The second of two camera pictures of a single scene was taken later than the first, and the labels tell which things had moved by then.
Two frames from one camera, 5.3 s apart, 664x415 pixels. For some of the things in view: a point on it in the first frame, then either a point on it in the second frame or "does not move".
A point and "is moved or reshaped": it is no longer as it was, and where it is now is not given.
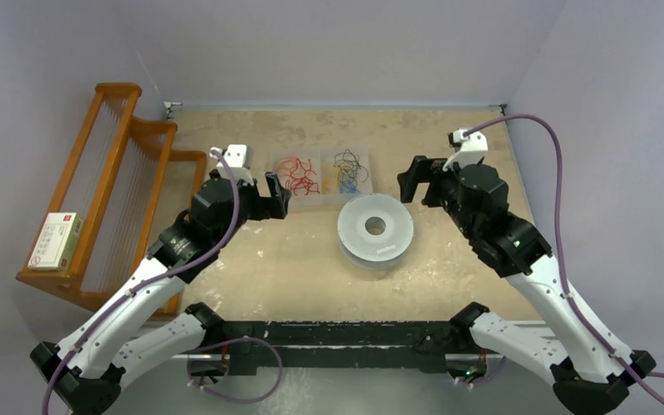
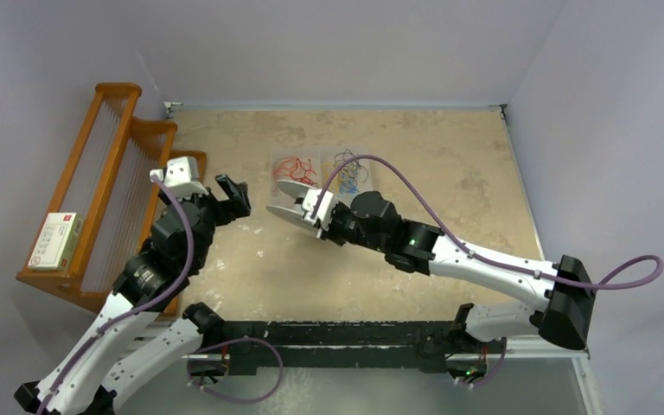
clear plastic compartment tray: [323, 176] does not move
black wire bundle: [348, 166] does not move
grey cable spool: [375, 231] is moved or reshaped
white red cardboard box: [55, 245] does not move
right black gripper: [425, 170] -> [329, 233]
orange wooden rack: [126, 188] does not move
